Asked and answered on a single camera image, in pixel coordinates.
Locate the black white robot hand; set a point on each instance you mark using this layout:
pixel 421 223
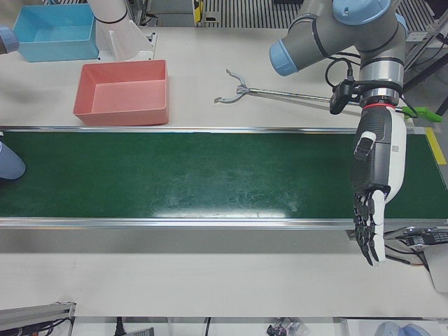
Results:
pixel 378 157

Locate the white cardboard box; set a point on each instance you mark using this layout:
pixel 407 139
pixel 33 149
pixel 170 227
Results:
pixel 360 329

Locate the pink plastic box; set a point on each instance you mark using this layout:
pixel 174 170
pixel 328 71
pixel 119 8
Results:
pixel 122 94

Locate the dark finned electronics box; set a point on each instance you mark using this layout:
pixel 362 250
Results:
pixel 141 332

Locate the light blue plastic box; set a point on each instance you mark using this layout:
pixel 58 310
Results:
pixel 52 33

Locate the light blue plastic cup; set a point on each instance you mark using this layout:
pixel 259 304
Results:
pixel 10 164

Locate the yellow tape strip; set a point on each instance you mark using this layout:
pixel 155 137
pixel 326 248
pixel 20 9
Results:
pixel 435 145

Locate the grey flat panel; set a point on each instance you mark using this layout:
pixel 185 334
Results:
pixel 439 269

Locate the metal claw grabber tool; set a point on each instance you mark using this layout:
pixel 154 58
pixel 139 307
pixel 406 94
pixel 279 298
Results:
pixel 245 91

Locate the light blue headphones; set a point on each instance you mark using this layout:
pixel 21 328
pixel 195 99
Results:
pixel 402 329

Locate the grey ventilation grille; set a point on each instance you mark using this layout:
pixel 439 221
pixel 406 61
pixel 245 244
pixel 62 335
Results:
pixel 252 12

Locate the plastic bag of screws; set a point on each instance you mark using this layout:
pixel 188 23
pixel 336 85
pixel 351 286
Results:
pixel 287 329

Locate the green belt conveyor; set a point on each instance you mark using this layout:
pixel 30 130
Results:
pixel 175 175

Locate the white plastic stand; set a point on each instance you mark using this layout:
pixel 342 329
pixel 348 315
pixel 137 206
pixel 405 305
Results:
pixel 129 42

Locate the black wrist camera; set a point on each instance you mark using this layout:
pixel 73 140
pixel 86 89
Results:
pixel 341 98

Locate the yellow black striped post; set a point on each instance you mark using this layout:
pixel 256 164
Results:
pixel 198 10

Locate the white cylindrical robot pedestal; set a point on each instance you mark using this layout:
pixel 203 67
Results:
pixel 108 10

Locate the aluminium profile post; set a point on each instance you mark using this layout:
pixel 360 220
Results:
pixel 35 313

